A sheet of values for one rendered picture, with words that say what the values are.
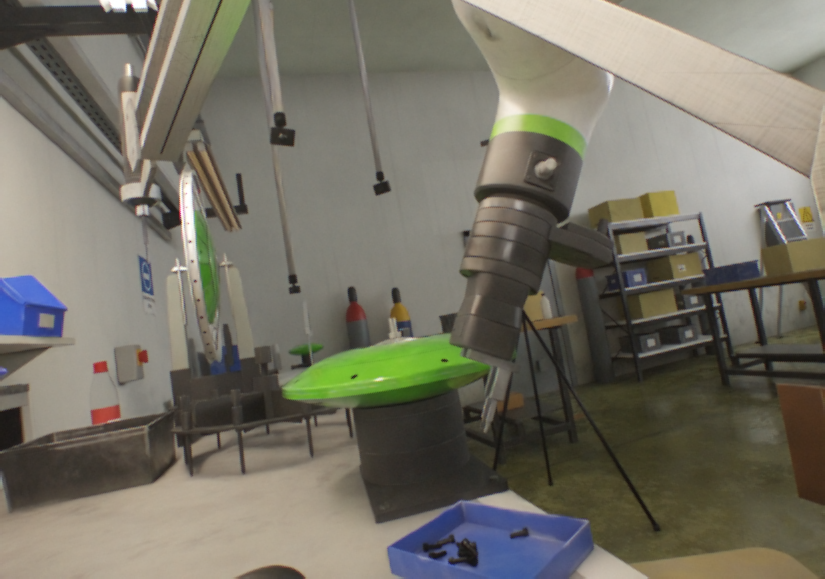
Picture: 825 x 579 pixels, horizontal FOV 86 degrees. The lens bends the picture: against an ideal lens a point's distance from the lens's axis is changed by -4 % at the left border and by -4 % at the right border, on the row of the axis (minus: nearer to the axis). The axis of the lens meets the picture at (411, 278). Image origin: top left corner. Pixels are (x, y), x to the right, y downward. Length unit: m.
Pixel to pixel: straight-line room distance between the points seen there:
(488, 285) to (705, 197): 7.83
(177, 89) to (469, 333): 0.37
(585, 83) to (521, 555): 0.40
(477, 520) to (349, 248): 5.00
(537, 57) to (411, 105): 5.77
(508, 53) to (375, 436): 0.44
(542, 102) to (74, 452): 0.89
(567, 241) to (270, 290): 4.93
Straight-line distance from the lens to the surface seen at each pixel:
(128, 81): 0.81
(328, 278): 5.31
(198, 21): 0.48
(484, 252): 0.41
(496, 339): 0.40
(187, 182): 1.24
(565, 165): 0.44
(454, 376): 0.50
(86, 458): 0.98
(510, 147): 0.44
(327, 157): 5.69
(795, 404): 1.01
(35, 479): 1.02
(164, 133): 0.60
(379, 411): 0.59
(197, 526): 0.67
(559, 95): 0.45
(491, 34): 0.41
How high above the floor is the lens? 1.11
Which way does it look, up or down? 6 degrees up
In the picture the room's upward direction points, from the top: 10 degrees counter-clockwise
